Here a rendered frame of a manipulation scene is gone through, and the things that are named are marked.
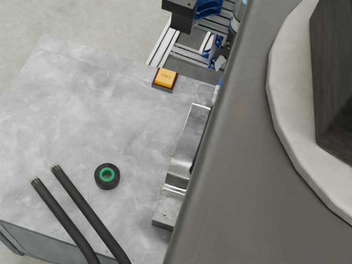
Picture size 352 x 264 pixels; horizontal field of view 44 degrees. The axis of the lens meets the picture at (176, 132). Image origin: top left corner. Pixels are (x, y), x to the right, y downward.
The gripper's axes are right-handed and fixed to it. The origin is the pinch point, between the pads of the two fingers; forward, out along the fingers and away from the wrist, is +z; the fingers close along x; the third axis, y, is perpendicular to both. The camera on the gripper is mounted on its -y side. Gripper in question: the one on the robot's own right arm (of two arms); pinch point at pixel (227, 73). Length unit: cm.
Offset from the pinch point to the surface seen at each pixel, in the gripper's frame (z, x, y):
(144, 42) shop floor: 101, 54, 81
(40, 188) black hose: 17, 44, -49
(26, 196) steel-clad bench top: 21, 48, -52
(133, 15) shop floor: 101, 67, 99
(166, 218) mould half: 14.6, 4.2, -46.5
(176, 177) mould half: 8.7, 5.1, -35.5
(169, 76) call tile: 17.1, 19.3, 4.4
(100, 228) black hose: 11, 21, -56
